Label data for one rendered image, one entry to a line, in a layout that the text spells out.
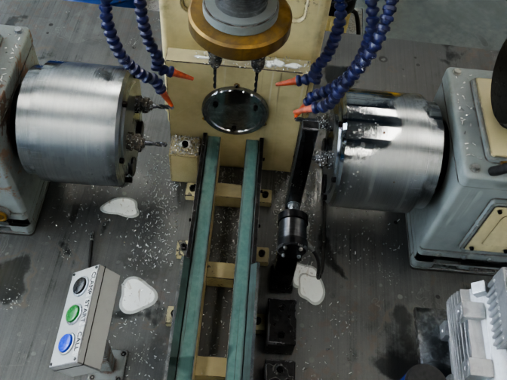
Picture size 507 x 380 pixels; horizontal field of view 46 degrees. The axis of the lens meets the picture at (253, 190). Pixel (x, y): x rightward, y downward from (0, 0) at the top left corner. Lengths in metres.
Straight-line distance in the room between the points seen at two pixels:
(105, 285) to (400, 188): 0.58
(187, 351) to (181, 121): 0.53
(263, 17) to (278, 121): 0.39
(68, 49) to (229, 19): 0.88
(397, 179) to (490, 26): 2.35
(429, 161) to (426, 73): 0.68
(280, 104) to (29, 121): 0.51
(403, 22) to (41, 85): 2.39
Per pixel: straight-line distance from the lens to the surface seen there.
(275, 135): 1.39
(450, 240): 1.34
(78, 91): 1.18
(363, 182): 1.16
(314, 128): 1.01
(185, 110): 1.35
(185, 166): 1.41
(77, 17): 1.91
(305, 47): 1.36
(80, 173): 1.21
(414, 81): 1.80
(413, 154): 1.17
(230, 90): 1.27
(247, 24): 1.01
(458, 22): 3.41
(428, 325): 1.24
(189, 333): 1.16
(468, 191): 1.19
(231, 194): 1.40
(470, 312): 1.10
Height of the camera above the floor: 2.01
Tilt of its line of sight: 56 degrees down
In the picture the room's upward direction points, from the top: 7 degrees clockwise
